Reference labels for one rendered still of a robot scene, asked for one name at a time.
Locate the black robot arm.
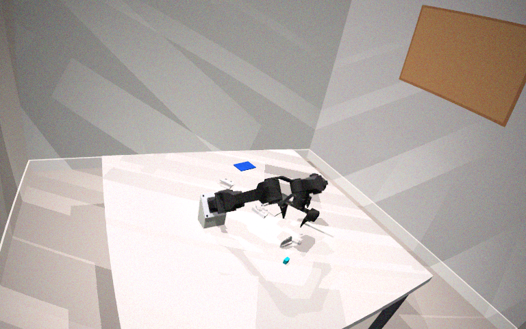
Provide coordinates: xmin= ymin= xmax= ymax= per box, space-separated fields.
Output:
xmin=206 ymin=173 xmax=328 ymax=214

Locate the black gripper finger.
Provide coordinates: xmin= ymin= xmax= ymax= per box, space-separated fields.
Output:
xmin=278 ymin=204 xmax=288 ymax=219
xmin=300 ymin=217 xmax=310 ymax=228

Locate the blue flat square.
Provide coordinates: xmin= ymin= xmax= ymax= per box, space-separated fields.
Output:
xmin=234 ymin=161 xmax=256 ymax=171

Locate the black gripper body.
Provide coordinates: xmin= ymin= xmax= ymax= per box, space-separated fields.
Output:
xmin=278 ymin=193 xmax=320 ymax=222

